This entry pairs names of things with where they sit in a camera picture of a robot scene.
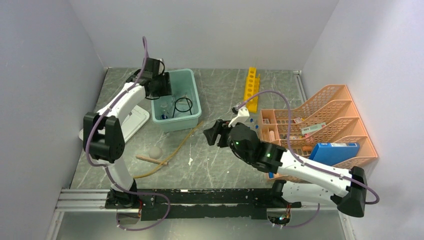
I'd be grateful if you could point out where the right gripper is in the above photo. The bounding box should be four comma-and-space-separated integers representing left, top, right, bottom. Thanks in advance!
203, 118, 251, 162

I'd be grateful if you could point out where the mint green plastic bin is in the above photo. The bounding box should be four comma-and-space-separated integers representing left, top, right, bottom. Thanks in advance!
151, 68, 202, 133

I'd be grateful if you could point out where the black wire ring stand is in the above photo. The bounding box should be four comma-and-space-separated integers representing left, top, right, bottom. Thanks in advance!
172, 97, 193, 118

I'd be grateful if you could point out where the yellow test tube rack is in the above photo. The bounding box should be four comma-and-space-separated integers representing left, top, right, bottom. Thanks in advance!
243, 67, 261, 113

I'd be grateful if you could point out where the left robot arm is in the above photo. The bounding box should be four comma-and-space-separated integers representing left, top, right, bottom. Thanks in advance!
83, 57, 172, 208

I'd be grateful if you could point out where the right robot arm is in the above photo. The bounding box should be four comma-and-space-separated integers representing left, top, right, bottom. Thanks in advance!
203, 119, 368, 218

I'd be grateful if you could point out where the amber rubber tubing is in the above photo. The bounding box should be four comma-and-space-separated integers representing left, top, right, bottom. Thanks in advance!
134, 120, 205, 180

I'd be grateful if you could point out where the white plastic bin lid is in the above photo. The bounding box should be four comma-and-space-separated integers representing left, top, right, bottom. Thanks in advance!
78, 104, 151, 145

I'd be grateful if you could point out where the white round watch glass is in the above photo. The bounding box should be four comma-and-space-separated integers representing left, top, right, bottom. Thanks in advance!
148, 146, 163, 160

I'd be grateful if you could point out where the wooden dowel rod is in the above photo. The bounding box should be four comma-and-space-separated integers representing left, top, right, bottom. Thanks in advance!
135, 155, 168, 166

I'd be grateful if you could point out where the orange mesh file organizer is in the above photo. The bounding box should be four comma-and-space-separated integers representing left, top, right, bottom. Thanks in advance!
257, 84, 378, 169

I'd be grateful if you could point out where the blue binder folder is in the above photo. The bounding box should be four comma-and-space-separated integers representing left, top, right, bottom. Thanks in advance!
309, 142, 360, 166

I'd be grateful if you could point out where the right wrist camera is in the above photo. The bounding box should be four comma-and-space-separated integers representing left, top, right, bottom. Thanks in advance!
228, 106, 250, 127

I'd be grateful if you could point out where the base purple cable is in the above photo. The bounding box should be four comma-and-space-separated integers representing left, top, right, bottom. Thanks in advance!
115, 192, 171, 232

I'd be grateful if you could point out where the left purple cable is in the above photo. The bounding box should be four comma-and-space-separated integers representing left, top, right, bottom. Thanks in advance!
84, 35, 150, 196

